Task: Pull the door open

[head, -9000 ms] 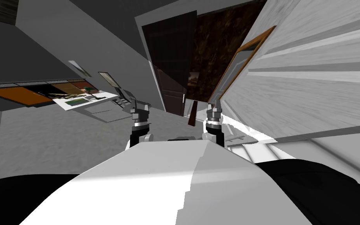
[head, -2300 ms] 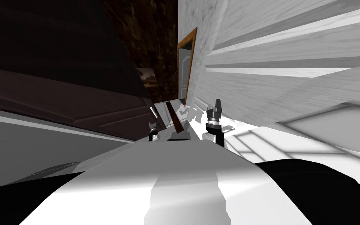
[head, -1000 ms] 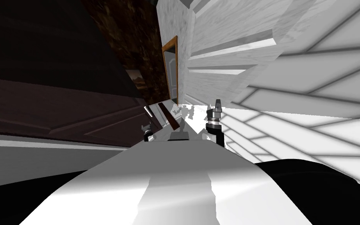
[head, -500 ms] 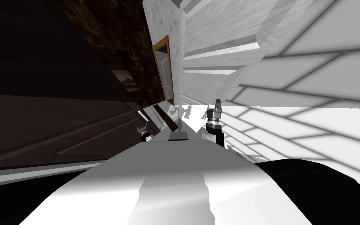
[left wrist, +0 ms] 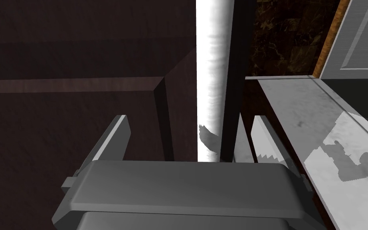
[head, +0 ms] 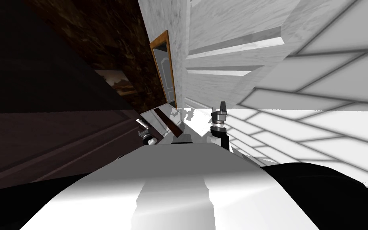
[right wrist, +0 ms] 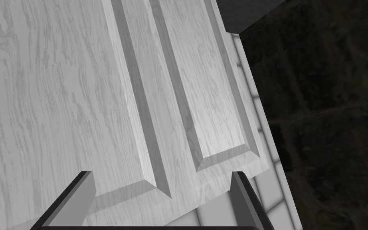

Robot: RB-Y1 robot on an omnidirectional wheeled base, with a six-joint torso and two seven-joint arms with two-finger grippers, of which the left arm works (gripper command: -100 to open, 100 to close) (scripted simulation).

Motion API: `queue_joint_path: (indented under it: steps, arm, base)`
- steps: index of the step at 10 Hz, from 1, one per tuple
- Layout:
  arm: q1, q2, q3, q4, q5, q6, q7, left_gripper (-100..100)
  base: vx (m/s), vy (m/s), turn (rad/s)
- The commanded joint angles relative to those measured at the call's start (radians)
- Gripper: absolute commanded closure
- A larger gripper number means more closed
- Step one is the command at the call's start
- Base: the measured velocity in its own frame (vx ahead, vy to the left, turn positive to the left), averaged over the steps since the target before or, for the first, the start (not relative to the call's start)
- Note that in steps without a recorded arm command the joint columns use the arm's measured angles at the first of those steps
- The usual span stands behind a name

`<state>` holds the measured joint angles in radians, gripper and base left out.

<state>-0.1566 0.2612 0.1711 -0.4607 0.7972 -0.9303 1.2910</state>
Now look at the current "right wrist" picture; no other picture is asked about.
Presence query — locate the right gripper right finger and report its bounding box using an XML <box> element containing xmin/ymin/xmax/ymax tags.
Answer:
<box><xmin>229</xmin><ymin>171</ymin><xmax>275</xmax><ymax>230</ymax></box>

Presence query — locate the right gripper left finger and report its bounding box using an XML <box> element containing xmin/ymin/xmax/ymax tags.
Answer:
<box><xmin>30</xmin><ymin>171</ymin><xmax>97</xmax><ymax>229</ymax></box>

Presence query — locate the white wooden panelled door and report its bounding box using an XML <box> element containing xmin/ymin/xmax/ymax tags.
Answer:
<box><xmin>0</xmin><ymin>0</ymin><xmax>270</xmax><ymax>230</ymax></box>

